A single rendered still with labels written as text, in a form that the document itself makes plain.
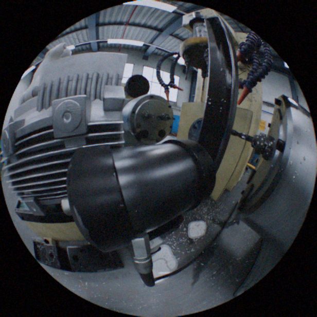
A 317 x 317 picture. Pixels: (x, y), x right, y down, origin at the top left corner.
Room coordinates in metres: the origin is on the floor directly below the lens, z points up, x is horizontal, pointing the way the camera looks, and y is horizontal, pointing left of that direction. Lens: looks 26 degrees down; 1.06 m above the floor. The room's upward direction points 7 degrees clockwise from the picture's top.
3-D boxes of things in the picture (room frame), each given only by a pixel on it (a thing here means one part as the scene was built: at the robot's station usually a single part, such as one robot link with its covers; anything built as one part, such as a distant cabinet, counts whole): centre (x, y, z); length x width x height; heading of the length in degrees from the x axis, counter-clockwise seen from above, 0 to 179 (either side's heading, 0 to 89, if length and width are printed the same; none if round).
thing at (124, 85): (0.77, 0.32, 1.16); 0.33 x 0.26 x 0.42; 36
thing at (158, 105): (0.56, 0.13, 1.04); 0.37 x 0.25 x 0.25; 36
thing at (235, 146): (0.37, -0.21, 0.97); 0.30 x 0.11 x 0.34; 36
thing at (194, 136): (0.33, -0.16, 1.02); 0.15 x 0.02 x 0.15; 36
